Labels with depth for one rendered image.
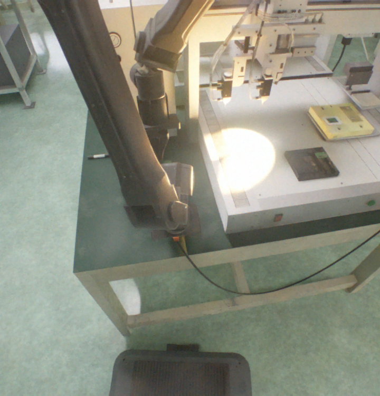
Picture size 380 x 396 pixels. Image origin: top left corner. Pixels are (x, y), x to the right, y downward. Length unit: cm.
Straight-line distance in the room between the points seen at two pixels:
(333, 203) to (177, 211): 55
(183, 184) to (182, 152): 57
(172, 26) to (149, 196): 29
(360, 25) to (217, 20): 46
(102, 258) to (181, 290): 80
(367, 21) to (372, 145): 39
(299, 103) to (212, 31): 48
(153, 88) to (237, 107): 58
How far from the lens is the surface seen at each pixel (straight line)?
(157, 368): 124
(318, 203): 88
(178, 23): 53
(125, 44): 97
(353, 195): 93
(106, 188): 101
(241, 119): 108
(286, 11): 85
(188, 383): 123
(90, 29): 39
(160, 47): 59
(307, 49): 92
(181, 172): 53
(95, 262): 86
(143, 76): 61
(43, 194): 218
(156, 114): 63
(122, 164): 42
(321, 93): 133
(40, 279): 181
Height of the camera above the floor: 148
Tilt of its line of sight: 51 degrees down
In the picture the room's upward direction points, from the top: 1 degrees counter-clockwise
